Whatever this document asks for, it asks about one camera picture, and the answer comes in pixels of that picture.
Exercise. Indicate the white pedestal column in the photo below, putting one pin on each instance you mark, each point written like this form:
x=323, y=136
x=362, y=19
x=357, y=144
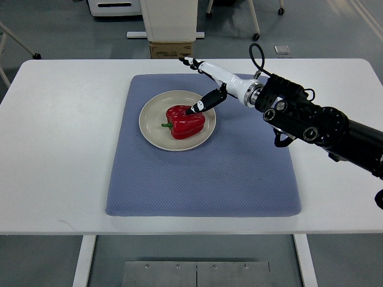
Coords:
x=168, y=21

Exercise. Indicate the white table leg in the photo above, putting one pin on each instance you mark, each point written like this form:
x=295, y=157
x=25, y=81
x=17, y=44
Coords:
x=304, y=257
x=84, y=262

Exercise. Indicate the blue quilted table mat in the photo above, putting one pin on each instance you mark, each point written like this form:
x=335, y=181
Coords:
x=237, y=172

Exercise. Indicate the brown cardboard box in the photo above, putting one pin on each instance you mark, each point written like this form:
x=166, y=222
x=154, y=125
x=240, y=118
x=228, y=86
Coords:
x=170, y=50

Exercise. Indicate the small grey floor tile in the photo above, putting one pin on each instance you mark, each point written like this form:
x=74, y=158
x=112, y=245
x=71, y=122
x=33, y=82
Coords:
x=282, y=49

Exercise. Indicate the white rolling chair base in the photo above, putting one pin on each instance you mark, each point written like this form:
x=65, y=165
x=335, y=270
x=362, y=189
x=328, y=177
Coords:
x=251, y=8

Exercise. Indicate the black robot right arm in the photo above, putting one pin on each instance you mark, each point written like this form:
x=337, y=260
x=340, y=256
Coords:
x=289, y=109

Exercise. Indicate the right white table leg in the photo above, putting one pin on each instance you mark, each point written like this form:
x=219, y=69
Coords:
x=304, y=257

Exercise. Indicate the left white table leg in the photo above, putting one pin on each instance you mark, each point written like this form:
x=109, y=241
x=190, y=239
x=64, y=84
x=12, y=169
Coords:
x=84, y=262

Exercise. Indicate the white cabinet with slot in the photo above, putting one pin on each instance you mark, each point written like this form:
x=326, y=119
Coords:
x=114, y=8

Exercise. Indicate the white rolling frame left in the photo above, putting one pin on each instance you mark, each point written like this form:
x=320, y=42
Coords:
x=10, y=40

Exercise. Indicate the red bell pepper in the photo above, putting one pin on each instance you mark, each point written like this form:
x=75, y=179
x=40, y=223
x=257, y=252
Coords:
x=182, y=125

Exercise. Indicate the cream round plate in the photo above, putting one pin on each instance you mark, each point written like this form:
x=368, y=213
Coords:
x=153, y=114

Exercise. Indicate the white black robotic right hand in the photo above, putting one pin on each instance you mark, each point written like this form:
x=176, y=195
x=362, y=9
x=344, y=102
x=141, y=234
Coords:
x=246, y=91

